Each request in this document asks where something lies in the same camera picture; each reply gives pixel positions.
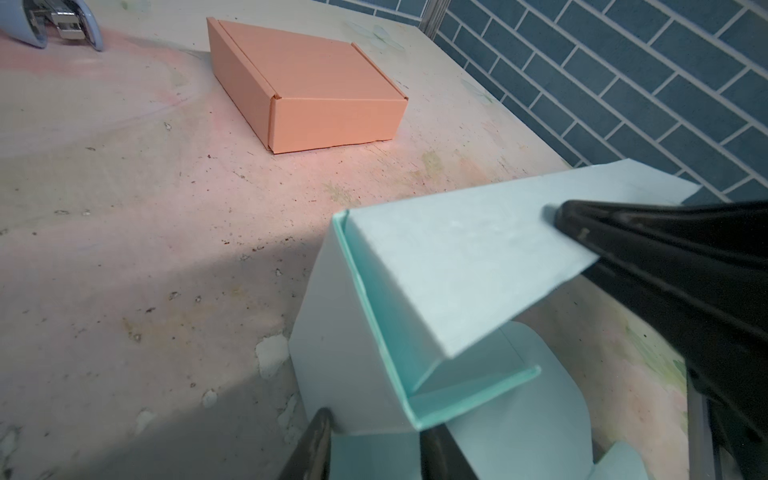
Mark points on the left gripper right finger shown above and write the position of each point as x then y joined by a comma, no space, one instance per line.
441,457

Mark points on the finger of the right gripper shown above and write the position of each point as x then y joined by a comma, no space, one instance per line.
698,276

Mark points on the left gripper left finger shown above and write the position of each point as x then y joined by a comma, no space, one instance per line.
311,457

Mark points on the light blue paper box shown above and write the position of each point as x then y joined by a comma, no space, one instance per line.
409,326

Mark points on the orange paper box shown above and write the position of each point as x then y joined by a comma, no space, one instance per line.
300,92

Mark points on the small blue stapler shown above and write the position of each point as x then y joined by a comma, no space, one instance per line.
27,21

